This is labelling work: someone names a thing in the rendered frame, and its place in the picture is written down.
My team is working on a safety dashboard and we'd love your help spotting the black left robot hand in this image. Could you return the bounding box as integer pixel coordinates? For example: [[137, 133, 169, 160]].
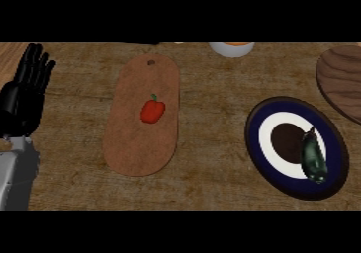
[[0, 42, 58, 139]]

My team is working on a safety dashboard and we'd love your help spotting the blue and white plate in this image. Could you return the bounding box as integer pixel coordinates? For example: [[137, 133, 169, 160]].
[[243, 96, 351, 202]]

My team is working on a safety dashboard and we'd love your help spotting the dark wooden bowl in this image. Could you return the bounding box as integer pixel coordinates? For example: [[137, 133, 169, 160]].
[[314, 44, 361, 127]]

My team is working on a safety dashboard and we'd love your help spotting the brown oval cutting board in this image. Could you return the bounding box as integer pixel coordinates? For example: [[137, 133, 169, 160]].
[[101, 53, 181, 177]]

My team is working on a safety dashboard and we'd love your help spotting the red bell pepper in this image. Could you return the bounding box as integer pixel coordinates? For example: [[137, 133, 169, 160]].
[[140, 93, 168, 125]]

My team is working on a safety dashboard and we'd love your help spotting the white cup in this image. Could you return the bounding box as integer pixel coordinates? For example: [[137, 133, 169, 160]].
[[208, 42, 257, 59]]

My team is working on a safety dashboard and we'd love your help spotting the dark green cucumber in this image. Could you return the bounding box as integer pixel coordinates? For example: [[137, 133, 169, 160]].
[[301, 126, 329, 185]]

